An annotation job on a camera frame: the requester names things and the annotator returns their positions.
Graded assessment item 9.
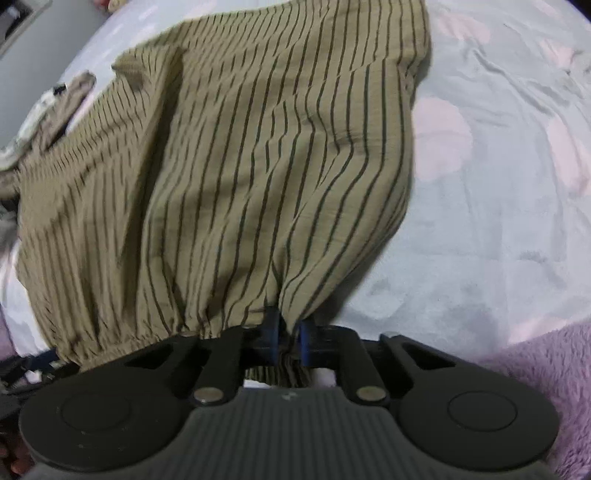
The white grey garment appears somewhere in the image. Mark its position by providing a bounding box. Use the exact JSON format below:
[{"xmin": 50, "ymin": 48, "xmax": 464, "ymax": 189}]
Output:
[{"xmin": 0, "ymin": 89, "xmax": 58, "ymax": 171}]

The taupe brown shirt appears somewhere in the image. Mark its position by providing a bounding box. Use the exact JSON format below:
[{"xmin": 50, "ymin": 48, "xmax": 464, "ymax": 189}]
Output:
[{"xmin": 1, "ymin": 71, "xmax": 96, "ymax": 201}]

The olive striped garment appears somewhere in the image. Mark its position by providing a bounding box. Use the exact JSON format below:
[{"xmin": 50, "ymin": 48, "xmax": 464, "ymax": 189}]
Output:
[{"xmin": 18, "ymin": 1, "xmax": 430, "ymax": 369}]

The polka dot bed sheet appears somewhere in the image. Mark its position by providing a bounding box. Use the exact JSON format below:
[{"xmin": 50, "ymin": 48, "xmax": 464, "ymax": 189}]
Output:
[{"xmin": 1, "ymin": 1, "xmax": 590, "ymax": 359}]

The purple fluffy blanket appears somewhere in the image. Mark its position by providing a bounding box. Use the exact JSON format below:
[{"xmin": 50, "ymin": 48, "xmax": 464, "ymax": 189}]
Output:
[{"xmin": 465, "ymin": 317, "xmax": 590, "ymax": 479}]

